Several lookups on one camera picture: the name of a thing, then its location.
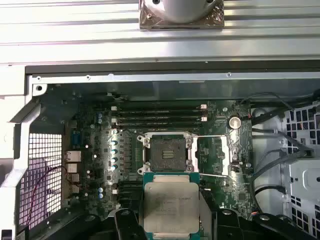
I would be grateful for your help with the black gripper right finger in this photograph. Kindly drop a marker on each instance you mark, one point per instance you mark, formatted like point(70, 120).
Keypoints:
point(227, 225)

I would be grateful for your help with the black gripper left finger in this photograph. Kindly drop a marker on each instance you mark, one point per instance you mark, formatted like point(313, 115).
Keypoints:
point(125, 225)

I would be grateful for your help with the CPU with silver top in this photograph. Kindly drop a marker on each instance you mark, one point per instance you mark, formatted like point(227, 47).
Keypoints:
point(171, 200)

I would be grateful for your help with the metal socket cover frame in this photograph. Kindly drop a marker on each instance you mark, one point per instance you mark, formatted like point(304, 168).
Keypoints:
point(225, 155)

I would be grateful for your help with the CPU socket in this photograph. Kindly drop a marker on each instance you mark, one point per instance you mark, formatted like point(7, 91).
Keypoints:
point(165, 155)

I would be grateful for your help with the green motherboard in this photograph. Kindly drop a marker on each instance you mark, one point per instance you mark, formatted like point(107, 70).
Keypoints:
point(237, 180)

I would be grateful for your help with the silver metal drive cage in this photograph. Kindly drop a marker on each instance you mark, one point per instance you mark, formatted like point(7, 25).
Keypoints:
point(305, 180)

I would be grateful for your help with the round silver coin battery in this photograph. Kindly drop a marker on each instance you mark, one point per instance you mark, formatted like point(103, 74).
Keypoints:
point(235, 123)

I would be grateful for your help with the black and silver PC case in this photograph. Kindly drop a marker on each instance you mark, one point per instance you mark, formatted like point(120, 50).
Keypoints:
point(160, 78)

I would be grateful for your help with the square brown base plate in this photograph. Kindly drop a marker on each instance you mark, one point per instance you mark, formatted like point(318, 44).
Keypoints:
point(150, 23)

